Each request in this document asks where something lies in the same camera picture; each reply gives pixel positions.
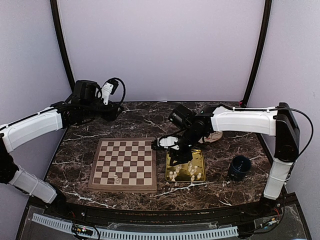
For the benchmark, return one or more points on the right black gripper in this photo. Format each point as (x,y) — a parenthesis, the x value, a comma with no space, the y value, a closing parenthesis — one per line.
(183,158)

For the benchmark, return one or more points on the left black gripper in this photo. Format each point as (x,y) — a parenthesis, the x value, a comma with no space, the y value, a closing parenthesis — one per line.
(111,114)

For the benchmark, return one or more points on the gold metal tray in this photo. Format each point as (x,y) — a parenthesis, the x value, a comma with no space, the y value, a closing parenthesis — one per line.
(197,159)

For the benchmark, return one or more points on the wooden chess board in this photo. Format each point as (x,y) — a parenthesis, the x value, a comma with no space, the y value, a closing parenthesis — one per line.
(131,159)

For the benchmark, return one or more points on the white chess queen piece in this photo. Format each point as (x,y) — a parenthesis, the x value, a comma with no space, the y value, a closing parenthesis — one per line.
(116,179)

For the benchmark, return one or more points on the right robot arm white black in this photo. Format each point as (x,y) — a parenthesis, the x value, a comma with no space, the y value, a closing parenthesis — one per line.
(277,121)

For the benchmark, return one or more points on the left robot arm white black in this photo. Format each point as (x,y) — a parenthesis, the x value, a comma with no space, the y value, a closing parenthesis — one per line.
(87,101)

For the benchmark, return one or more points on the white chess piece cluster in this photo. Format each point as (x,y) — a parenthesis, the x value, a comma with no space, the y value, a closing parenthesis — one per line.
(186,169)

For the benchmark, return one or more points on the beige floral ceramic plate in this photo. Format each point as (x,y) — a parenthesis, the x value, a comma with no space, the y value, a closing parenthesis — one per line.
(213,137)

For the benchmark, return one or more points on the dark blue mug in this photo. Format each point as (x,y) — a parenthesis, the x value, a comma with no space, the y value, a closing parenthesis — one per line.
(238,168)

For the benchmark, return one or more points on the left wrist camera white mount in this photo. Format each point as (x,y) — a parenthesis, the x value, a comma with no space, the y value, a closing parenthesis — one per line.
(109,87)

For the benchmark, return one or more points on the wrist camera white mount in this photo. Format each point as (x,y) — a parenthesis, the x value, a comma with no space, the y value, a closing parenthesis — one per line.
(109,87)
(165,143)

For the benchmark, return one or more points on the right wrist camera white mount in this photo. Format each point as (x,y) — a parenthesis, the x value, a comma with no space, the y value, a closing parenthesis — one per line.
(165,143)

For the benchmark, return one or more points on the left black frame post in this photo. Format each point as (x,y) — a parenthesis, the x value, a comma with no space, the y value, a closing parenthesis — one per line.
(61,43)

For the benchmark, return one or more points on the black frame post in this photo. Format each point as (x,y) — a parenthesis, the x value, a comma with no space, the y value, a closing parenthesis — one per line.
(258,53)
(61,43)

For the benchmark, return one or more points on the white cable duct strip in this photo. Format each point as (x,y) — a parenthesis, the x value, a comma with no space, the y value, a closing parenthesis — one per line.
(84,232)

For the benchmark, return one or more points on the right black frame post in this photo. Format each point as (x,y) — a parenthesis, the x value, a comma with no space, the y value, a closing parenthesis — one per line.
(258,53)

